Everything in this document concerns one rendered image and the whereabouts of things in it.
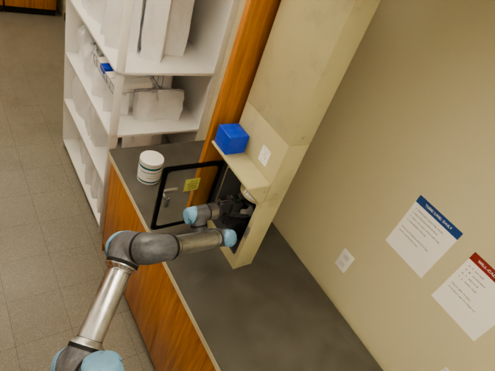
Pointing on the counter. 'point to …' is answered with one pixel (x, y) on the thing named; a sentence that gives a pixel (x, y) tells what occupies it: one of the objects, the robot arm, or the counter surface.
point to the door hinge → (219, 182)
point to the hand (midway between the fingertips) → (250, 205)
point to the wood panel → (241, 69)
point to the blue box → (231, 138)
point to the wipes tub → (149, 167)
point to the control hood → (247, 174)
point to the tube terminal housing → (281, 184)
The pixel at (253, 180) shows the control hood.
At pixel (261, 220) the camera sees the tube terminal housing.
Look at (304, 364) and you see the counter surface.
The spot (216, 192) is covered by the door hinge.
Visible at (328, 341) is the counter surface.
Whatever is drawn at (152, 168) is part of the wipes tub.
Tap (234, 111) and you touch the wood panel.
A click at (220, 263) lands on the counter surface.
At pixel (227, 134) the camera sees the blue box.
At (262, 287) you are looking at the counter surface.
